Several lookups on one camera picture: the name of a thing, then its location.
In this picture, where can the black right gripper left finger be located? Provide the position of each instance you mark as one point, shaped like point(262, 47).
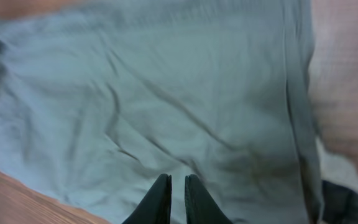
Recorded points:
point(155, 207)

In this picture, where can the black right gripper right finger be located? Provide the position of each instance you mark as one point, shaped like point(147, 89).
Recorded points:
point(200, 206)

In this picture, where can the grey shorts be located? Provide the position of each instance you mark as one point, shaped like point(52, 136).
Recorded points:
point(101, 97)

